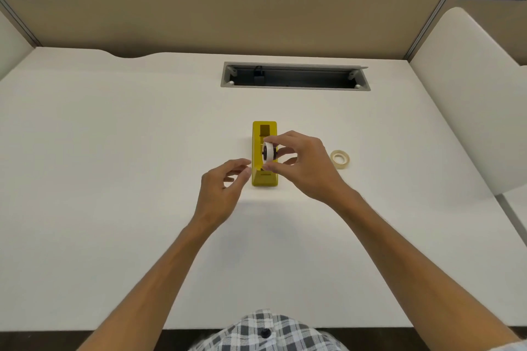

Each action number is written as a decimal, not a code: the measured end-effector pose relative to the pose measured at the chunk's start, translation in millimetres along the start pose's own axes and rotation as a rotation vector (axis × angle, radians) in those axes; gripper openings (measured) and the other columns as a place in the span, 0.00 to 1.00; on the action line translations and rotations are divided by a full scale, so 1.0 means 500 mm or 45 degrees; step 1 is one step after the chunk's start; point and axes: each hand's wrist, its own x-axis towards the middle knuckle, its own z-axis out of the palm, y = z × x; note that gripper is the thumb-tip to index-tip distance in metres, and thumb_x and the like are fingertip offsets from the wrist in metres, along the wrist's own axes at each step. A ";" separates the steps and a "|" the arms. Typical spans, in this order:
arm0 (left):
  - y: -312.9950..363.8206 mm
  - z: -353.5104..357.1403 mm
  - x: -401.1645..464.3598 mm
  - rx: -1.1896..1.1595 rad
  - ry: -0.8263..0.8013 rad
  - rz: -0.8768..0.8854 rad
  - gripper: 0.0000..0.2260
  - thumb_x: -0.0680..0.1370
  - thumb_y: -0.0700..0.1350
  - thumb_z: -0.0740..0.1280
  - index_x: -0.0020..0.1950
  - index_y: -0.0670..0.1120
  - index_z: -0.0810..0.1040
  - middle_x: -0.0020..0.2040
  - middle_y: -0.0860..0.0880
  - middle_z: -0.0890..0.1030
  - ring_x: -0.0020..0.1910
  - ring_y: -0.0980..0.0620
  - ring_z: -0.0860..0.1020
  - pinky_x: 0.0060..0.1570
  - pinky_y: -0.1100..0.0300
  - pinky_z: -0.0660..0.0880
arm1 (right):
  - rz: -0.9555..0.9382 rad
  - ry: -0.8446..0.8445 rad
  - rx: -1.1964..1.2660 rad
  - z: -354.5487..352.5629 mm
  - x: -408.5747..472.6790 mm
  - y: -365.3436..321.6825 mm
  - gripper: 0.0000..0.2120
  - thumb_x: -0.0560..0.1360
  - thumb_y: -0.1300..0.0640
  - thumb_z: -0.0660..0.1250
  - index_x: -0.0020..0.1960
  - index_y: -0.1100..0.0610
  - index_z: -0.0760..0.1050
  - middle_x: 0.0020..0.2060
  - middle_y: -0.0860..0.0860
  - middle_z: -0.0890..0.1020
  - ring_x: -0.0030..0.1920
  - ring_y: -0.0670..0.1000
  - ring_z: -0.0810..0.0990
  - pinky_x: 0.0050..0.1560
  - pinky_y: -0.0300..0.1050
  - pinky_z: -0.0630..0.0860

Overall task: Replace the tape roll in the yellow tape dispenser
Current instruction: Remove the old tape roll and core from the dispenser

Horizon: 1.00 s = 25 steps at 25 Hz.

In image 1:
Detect person's left hand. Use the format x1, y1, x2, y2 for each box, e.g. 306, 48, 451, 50
193, 158, 253, 233

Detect person's right forearm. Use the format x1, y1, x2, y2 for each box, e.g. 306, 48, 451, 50
329, 191, 521, 351

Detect person's right hand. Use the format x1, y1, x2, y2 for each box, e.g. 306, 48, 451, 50
263, 131, 355, 206

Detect yellow tape dispenser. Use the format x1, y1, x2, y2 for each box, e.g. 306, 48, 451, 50
251, 121, 280, 188

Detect tan desk partition panel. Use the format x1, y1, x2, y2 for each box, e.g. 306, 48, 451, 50
0, 0, 458, 60
428, 0, 527, 67

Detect cream rounded side divider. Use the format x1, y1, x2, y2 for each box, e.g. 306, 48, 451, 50
409, 7, 527, 196
0, 9, 36, 81

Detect white tape roll black core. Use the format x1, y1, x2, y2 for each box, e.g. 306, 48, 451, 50
262, 141, 279, 165

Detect beige tape roll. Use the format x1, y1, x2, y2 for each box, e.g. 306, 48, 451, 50
330, 149, 351, 170

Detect grey desk cable tray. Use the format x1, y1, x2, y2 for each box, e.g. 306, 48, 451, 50
220, 61, 371, 92

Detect plaid shirt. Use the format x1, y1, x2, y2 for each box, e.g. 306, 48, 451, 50
197, 309, 351, 351

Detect person's left forearm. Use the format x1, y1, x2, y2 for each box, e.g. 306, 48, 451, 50
76, 215, 220, 351

